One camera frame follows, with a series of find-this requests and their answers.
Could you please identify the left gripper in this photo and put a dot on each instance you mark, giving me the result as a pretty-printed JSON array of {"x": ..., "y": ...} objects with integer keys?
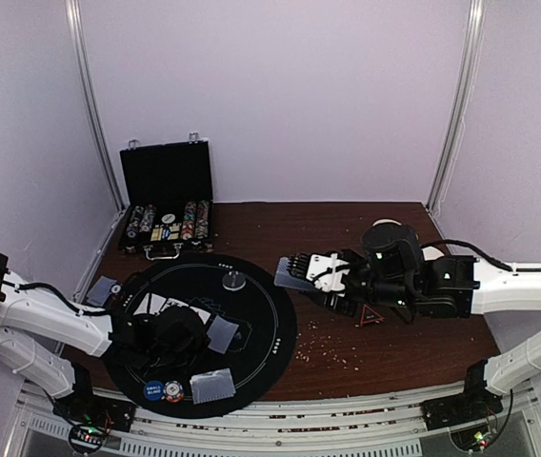
[{"x": 200, "y": 347}]

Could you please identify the white floral ceramic mug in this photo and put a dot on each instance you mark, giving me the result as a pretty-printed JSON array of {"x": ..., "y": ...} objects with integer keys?
[{"x": 385, "y": 221}]

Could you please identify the black poker chip case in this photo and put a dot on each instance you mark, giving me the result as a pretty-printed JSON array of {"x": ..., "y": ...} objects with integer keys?
[{"x": 167, "y": 178}]

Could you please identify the queen face-up playing card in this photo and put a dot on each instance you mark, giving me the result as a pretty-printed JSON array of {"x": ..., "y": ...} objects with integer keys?
[{"x": 170, "y": 302}]

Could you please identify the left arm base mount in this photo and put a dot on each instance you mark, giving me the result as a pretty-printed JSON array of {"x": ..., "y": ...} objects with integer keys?
[{"x": 97, "y": 412}]

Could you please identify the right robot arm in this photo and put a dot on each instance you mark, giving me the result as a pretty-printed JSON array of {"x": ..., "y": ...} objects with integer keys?
[{"x": 459, "y": 286}]

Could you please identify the red triangle all-in marker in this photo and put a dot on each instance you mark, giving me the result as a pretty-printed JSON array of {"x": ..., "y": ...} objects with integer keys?
[{"x": 369, "y": 316}]

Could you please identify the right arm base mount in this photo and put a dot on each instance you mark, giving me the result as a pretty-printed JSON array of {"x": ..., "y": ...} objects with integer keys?
[{"x": 459, "y": 409}]

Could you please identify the ace face-up playing card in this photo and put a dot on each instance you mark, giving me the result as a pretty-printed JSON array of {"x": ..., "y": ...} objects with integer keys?
[{"x": 151, "y": 304}]

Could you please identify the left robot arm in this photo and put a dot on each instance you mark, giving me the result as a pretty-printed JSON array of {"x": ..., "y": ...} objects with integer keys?
[{"x": 28, "y": 310}]

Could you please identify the red poker chip stack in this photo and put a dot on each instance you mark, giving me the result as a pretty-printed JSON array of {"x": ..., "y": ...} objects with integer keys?
[{"x": 173, "y": 391}]

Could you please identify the grey ridged card holder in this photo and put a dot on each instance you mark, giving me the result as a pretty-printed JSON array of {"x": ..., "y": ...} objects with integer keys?
[{"x": 283, "y": 278}]

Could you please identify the orange white small bowl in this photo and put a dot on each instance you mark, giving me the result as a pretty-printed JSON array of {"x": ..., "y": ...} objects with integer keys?
[{"x": 432, "y": 253}]

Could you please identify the black round poker mat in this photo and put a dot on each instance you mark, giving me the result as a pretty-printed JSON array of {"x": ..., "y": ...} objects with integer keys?
[{"x": 259, "y": 352}]

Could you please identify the right aluminium frame post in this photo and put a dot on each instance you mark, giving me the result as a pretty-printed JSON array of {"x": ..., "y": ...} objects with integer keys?
[{"x": 461, "y": 99}]

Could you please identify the white dealer button in case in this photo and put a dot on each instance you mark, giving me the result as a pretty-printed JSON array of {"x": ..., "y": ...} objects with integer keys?
[{"x": 168, "y": 218}]

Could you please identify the blue small blind button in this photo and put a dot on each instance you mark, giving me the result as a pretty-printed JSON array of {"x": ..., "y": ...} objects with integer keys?
[{"x": 153, "y": 391}]

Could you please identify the red diamonds face-up card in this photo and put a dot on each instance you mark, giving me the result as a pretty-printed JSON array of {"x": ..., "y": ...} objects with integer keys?
[{"x": 202, "y": 314}]

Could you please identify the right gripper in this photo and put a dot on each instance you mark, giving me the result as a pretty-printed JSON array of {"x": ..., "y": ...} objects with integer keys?
[{"x": 335, "y": 292}]

